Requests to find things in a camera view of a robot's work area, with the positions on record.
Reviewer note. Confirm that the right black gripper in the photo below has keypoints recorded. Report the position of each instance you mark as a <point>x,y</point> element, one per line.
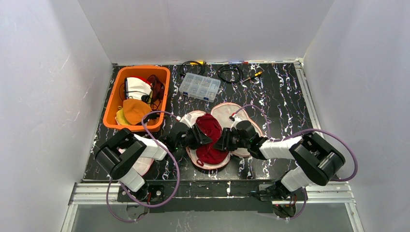
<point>226,140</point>

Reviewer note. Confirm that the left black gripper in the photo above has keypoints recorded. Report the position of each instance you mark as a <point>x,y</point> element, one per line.
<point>198,136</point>

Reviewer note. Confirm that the dark red lace bra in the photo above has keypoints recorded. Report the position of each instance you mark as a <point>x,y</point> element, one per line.
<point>206,154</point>

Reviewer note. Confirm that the white mesh laundry bag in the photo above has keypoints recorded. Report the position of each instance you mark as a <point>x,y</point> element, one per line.
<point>142,165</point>

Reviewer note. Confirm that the orange bra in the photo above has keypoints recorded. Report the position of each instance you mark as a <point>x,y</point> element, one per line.
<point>135,110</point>

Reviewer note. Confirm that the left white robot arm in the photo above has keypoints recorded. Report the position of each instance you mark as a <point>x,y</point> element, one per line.
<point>118,155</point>

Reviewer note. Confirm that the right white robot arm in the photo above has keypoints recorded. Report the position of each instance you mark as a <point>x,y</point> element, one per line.
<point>318,161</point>

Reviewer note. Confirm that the dark maroon bra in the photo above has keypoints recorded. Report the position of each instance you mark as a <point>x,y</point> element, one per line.
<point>157,90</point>

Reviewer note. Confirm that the yellow bra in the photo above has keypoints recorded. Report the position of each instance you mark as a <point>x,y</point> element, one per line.
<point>120,117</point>

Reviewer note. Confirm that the clear plastic screw box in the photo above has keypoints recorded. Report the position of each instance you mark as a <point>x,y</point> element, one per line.
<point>200,87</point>

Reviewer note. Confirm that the red garment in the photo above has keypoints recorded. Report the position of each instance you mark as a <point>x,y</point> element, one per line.
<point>145,80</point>

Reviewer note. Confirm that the orange plastic bin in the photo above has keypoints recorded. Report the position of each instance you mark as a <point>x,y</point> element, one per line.
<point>138,91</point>

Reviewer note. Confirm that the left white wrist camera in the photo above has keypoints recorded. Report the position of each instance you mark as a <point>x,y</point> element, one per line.
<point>186,119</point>

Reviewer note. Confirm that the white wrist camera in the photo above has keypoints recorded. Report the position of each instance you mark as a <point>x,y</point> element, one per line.
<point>186,119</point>
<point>235,119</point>

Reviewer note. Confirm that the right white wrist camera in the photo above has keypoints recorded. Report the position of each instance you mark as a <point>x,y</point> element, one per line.
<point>235,119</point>

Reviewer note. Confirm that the yellow handled screwdriver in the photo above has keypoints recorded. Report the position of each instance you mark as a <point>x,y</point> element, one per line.
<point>253,76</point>

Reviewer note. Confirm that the aluminium right rail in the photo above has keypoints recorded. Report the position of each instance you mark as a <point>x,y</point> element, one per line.
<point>312,105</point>

